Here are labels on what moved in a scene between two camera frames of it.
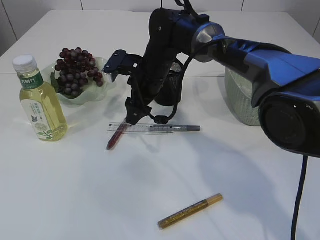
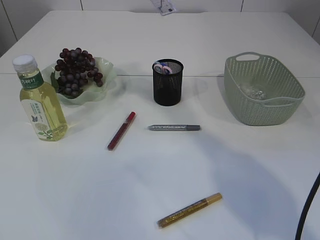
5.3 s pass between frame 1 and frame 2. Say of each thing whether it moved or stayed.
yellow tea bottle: stayed
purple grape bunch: stayed
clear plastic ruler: moved
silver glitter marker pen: stayed
